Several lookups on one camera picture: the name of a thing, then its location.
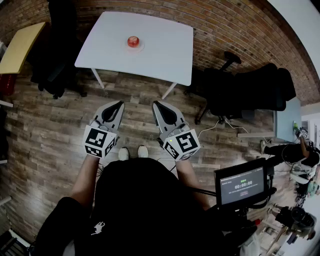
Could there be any black monitor screen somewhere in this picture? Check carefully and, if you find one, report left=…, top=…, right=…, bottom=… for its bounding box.
left=214, top=157, right=270, bottom=208

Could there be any grey desk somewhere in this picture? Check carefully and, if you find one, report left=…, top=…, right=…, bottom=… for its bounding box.
left=237, top=96, right=304, bottom=144

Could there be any person's right forearm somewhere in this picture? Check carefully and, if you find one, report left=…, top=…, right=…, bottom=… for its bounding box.
left=174, top=157, right=211, bottom=211

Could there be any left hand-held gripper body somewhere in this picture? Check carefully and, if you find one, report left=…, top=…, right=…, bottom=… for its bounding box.
left=82, top=119, right=120, bottom=159

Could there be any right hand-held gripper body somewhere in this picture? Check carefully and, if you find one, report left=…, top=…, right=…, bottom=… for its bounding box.
left=157, top=122, right=201, bottom=161

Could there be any black mesh office chair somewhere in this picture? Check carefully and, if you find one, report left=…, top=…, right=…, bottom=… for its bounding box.
left=184, top=51, right=297, bottom=125

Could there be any person's right white shoe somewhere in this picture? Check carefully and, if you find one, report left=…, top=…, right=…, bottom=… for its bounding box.
left=137, top=145, right=149, bottom=159

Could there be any person's black clothing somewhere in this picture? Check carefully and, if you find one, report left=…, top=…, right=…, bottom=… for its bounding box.
left=33, top=157, right=251, bottom=256

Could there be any black camera with lens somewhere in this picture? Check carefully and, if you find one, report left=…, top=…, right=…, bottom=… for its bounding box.
left=274, top=206, right=317, bottom=241

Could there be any person's left forearm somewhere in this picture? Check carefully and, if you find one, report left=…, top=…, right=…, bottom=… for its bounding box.
left=70, top=154, right=101, bottom=201

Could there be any light wooden desk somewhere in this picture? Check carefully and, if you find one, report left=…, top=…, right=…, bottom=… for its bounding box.
left=0, top=21, right=47, bottom=75

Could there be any red plastic container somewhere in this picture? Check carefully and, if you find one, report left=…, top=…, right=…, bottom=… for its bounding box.
left=0, top=74, right=17, bottom=96

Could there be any person's left white shoe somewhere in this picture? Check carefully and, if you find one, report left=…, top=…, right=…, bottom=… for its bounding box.
left=118, top=147, right=130, bottom=161

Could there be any person's white shoe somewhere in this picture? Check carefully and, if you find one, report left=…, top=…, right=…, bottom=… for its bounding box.
left=118, top=147, right=130, bottom=161
left=137, top=145, right=149, bottom=159

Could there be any white floor cable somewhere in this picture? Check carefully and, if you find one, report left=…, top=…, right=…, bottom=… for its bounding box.
left=197, top=118, right=251, bottom=141

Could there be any white round plate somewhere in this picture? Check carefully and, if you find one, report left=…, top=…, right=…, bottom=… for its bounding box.
left=121, top=37, right=145, bottom=53

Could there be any white table leg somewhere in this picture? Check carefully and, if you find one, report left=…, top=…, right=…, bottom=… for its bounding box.
left=90, top=67, right=106, bottom=90
left=161, top=82, right=178, bottom=100

